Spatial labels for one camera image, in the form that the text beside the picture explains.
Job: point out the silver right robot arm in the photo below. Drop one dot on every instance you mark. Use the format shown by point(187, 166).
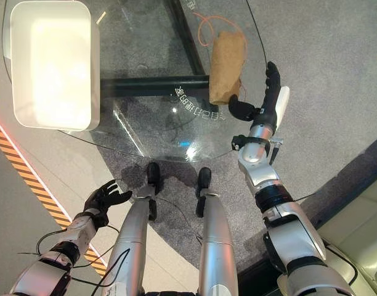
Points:
point(287, 222)

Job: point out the grey round carpet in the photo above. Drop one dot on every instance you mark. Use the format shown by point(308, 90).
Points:
point(182, 191)

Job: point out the silver right robot leg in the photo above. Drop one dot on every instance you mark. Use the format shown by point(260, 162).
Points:
point(214, 237)

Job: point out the black yellow striped floor tape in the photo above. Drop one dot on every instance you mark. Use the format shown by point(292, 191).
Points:
point(34, 185)

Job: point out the silver left robot leg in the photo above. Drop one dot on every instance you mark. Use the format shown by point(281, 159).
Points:
point(130, 240)

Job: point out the beige sofa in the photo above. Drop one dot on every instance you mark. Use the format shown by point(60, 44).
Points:
point(358, 228)

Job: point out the brown cloth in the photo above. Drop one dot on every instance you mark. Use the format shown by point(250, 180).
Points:
point(226, 68)

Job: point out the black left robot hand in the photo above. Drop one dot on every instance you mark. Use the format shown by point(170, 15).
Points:
point(99, 200)

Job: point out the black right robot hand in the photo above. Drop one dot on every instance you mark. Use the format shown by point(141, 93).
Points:
point(270, 98)

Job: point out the black table frame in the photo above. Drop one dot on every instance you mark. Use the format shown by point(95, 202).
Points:
point(164, 80)

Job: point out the silver robot leg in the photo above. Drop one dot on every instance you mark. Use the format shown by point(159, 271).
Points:
point(214, 237)
point(130, 240)

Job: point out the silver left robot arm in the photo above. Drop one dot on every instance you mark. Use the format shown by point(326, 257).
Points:
point(53, 256)

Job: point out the round glass table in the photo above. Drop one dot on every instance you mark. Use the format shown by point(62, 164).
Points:
point(164, 101)

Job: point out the white rectangular basket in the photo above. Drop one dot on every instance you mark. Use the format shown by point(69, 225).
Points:
point(54, 66)

